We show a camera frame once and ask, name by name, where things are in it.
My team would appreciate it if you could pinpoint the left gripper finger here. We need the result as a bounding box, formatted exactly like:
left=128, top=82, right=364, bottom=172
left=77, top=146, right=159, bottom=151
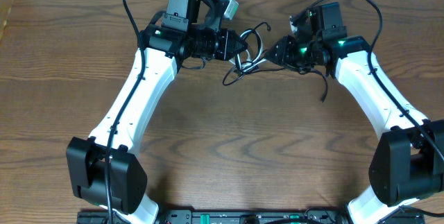
left=232, top=31, right=248, bottom=47
left=230, top=45, right=248, bottom=58

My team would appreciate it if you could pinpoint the white usb cable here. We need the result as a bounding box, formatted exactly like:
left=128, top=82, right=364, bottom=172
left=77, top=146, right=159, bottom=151
left=234, top=28, right=268, bottom=74

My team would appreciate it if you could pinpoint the black usb cable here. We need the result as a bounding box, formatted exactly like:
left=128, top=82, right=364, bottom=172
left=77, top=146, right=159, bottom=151
left=221, top=21, right=330, bottom=103

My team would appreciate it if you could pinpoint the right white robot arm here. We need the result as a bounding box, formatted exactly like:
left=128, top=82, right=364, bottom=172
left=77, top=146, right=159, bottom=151
left=265, top=3, right=443, bottom=223

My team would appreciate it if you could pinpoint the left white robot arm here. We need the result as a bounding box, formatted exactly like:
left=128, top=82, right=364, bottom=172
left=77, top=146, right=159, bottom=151
left=66, top=0, right=248, bottom=223

